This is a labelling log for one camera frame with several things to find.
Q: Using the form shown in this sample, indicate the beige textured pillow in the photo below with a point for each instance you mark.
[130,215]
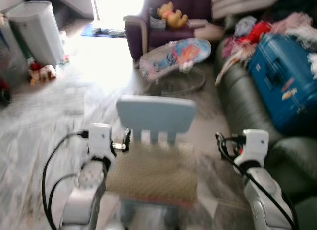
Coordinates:
[153,173]

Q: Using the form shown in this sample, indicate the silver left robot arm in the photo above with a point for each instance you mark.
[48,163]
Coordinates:
[84,195]

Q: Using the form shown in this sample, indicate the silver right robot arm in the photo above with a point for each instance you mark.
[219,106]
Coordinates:
[265,198]

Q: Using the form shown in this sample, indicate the dark green leather sofa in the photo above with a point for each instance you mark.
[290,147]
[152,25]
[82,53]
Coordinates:
[242,101]

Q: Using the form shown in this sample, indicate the light blue plastic chair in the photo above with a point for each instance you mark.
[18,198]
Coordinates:
[156,113]

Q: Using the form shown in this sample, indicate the blue hard suitcase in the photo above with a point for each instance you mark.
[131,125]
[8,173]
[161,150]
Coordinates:
[277,71]

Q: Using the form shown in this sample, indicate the colourful baby bouncer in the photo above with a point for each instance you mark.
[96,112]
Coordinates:
[183,54]

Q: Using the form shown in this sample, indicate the small red white plush toys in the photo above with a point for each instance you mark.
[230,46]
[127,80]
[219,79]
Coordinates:
[42,74]

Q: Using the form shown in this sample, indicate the red cloth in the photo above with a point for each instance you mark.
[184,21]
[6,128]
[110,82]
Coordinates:
[255,32]

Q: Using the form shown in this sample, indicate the blue door mat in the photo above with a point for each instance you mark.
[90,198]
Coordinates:
[101,30]

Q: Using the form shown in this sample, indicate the light blue cloth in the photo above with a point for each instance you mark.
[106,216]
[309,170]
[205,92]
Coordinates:
[245,26]

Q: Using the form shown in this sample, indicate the grey small basket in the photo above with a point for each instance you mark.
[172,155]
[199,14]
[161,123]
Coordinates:
[157,23]

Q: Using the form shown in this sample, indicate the yellow plush toy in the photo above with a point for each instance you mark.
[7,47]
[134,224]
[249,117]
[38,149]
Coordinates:
[172,16]

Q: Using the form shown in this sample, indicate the pink fluffy cloth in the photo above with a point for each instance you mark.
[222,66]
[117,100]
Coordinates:
[292,23]

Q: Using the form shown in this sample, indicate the cream cushion stack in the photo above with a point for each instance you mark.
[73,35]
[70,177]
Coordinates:
[245,4]

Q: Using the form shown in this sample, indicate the white air purifier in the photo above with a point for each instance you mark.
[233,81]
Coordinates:
[37,34]

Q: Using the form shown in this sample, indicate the purple armchair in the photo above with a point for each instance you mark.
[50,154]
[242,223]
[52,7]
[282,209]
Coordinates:
[193,4]

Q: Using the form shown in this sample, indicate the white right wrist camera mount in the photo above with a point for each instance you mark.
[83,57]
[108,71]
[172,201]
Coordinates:
[255,143]

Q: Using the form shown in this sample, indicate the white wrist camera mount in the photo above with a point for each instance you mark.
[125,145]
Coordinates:
[100,141]
[255,143]

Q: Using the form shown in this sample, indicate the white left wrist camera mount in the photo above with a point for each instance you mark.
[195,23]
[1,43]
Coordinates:
[100,141]

